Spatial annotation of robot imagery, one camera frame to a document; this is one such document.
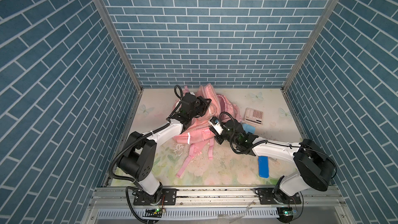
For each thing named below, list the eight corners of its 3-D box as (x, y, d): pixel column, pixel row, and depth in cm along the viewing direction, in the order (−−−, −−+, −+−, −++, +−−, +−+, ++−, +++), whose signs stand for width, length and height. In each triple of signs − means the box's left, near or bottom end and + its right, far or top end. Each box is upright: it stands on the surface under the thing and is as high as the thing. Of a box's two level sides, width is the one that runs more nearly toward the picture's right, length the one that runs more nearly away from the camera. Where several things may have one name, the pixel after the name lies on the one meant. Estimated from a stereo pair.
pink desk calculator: (243, 121, 104) (244, 119, 102) (245, 109, 111) (246, 107, 109) (262, 125, 102) (263, 123, 100) (263, 113, 108) (263, 111, 107)
